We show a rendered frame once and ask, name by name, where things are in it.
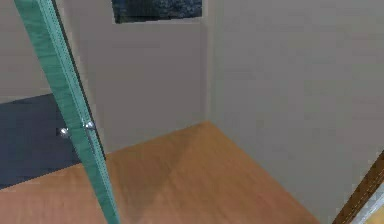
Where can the silver round door knob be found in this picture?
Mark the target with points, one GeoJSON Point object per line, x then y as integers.
{"type": "Point", "coordinates": [89, 125]}
{"type": "Point", "coordinates": [63, 132]}

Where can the green room door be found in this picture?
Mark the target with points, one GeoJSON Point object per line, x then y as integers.
{"type": "Point", "coordinates": [60, 73]}

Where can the dark framed wall picture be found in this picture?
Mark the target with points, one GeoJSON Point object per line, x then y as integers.
{"type": "Point", "coordinates": [156, 9]}

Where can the brown wooden door frame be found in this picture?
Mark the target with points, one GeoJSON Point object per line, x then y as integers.
{"type": "Point", "coordinates": [363, 191]}

